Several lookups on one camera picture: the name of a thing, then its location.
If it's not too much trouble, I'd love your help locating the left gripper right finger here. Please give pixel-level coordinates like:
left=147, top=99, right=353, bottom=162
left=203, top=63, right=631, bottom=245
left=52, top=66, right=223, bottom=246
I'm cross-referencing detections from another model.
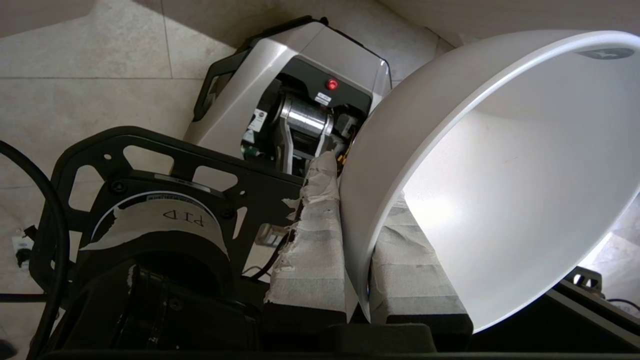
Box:
left=369, top=196, right=474, bottom=337

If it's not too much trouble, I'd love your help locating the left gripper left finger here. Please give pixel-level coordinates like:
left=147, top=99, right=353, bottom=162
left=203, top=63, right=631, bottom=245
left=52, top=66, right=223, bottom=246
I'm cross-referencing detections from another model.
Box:
left=262, top=151, right=349, bottom=325

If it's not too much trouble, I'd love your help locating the white bowl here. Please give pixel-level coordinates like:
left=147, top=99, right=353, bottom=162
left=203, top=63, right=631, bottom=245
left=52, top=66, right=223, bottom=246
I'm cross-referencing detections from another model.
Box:
left=339, top=30, right=640, bottom=335

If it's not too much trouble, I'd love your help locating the black cable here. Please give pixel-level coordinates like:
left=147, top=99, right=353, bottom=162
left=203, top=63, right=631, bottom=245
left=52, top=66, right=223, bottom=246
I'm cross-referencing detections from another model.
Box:
left=0, top=140, right=72, bottom=360

